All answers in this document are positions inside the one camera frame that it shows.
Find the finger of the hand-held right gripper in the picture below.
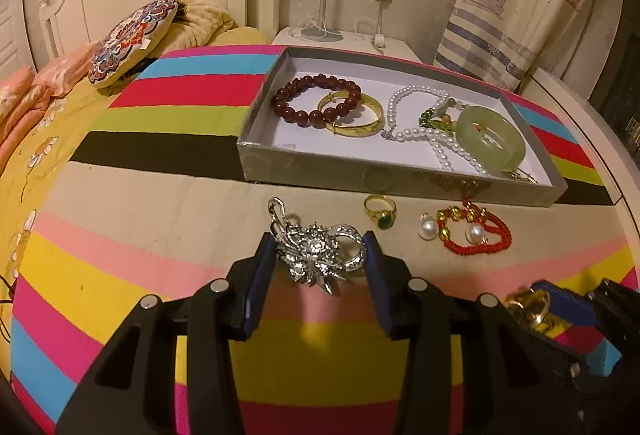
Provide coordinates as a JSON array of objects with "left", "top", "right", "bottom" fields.
[
  {"left": 515, "top": 321, "right": 601, "bottom": 378},
  {"left": 530, "top": 279, "right": 640, "bottom": 348}
]

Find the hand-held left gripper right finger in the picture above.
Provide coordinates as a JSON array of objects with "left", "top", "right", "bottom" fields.
[{"left": 362, "top": 230, "right": 558, "bottom": 435}]

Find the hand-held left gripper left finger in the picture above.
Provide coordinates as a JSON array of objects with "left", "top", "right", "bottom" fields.
[{"left": 55, "top": 231, "right": 278, "bottom": 435}]

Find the gold ring with green stone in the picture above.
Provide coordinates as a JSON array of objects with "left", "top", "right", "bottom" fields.
[{"left": 363, "top": 195, "right": 399, "bottom": 232}]

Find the silver flower brooch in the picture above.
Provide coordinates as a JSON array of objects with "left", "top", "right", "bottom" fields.
[{"left": 267, "top": 198, "right": 368, "bottom": 297}]

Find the pearl earring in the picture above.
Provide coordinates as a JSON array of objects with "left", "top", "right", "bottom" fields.
[
  {"left": 465, "top": 222, "right": 489, "bottom": 246},
  {"left": 418, "top": 212, "right": 442, "bottom": 242}
]

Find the red string bracelet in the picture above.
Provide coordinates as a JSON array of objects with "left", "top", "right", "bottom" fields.
[{"left": 436, "top": 202, "right": 512, "bottom": 257}]

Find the grey cardboard box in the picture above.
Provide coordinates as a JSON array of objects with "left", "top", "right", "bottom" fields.
[{"left": 236, "top": 46, "right": 568, "bottom": 208}]

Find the white pearl necklace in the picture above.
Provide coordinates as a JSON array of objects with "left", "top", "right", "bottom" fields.
[{"left": 380, "top": 85, "right": 501, "bottom": 176}]

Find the wide gold bangle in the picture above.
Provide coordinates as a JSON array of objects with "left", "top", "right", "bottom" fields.
[{"left": 316, "top": 90, "right": 386, "bottom": 138}]

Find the green jade bangle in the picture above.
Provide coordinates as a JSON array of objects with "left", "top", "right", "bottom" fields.
[{"left": 457, "top": 106, "right": 527, "bottom": 169}]

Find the yellow and green bead bracelet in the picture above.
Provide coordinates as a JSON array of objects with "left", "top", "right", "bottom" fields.
[{"left": 419, "top": 96, "right": 463, "bottom": 133}]

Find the dark red bead bracelet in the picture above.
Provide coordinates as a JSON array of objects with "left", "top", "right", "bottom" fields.
[{"left": 271, "top": 74, "right": 362, "bottom": 125}]

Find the striped colourful blanket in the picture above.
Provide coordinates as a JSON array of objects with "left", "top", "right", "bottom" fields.
[{"left": 10, "top": 44, "right": 640, "bottom": 435}]

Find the white nightstand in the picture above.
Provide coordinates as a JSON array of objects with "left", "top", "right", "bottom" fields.
[{"left": 271, "top": 26, "right": 423, "bottom": 63}]

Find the yellow floral bed sheet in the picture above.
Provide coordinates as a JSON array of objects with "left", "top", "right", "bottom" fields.
[{"left": 0, "top": 80, "right": 126, "bottom": 366}]

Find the beige plush blanket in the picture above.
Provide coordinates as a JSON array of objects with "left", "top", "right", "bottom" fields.
[{"left": 170, "top": 0, "right": 271, "bottom": 51}]

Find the round patterned cushion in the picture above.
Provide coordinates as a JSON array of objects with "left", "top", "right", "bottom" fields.
[{"left": 87, "top": 0, "right": 180, "bottom": 89}]

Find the orange quilt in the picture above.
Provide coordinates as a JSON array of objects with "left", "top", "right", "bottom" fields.
[{"left": 0, "top": 40, "right": 101, "bottom": 116}]

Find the white cable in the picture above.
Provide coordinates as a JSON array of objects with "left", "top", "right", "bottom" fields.
[{"left": 352, "top": 0, "right": 389, "bottom": 56}]

